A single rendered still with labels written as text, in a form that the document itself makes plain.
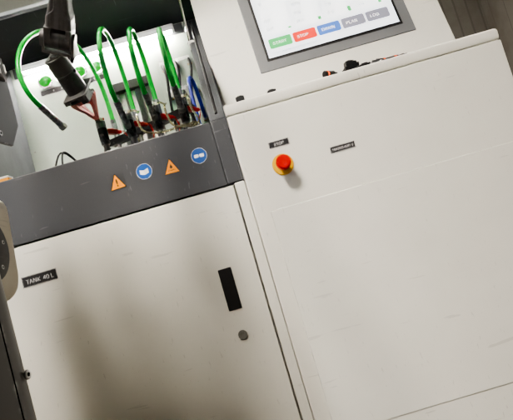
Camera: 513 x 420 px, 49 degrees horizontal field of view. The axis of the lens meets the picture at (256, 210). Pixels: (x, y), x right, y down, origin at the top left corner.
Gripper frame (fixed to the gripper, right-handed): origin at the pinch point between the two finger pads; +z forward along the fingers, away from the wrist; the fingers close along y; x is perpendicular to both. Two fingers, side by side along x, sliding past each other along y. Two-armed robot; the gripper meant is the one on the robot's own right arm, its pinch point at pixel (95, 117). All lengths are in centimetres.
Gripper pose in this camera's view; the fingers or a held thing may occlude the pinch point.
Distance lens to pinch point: 168.2
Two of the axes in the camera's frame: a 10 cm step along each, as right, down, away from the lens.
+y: -0.3, -6.5, 7.6
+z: 3.8, 7.0, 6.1
